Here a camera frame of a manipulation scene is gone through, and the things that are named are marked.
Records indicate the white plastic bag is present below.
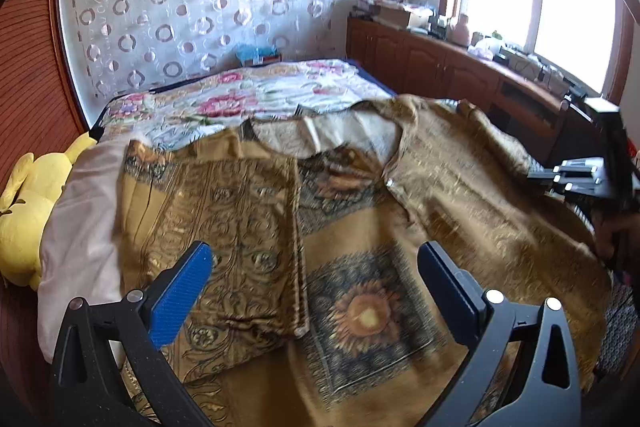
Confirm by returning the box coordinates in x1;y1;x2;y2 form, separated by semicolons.
467;36;503;60

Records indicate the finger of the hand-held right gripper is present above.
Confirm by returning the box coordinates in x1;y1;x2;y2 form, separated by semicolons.
552;158;609;174
526;173;609;200

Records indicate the wooden headboard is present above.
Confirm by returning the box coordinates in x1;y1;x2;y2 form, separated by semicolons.
0;0;91;188

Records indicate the cardboard box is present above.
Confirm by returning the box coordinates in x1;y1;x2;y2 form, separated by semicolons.
372;4;426;32

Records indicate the sheer curtain with circles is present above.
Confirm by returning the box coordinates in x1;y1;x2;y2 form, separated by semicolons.
59;0;346;102

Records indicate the blue tissue box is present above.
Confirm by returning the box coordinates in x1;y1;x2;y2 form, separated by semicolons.
235;43;282;66

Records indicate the dark patterned cloth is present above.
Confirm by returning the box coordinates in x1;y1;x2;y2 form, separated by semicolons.
595;274;640;375

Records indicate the floral blanket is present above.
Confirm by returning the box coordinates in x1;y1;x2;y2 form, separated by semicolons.
100;59;393;148

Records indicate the pale pink pillow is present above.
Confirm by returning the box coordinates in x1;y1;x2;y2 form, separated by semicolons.
37;138;133;365

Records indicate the person's right hand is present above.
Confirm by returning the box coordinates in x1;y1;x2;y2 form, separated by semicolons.
595;213;640;270

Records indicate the yellow plush toy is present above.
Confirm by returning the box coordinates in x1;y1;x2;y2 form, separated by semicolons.
0;129;101;292

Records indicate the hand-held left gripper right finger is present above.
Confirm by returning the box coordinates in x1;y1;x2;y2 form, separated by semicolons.
416;241;585;427

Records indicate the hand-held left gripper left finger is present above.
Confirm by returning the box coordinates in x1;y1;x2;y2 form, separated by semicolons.
49;241;214;427

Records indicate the golden patterned garment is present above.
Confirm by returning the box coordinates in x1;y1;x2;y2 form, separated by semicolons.
116;94;613;427

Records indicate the pink bottle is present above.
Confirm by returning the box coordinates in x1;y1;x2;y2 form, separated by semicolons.
448;13;472;46

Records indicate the wooden cabinet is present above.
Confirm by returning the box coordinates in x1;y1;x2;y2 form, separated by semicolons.
346;17;571;158

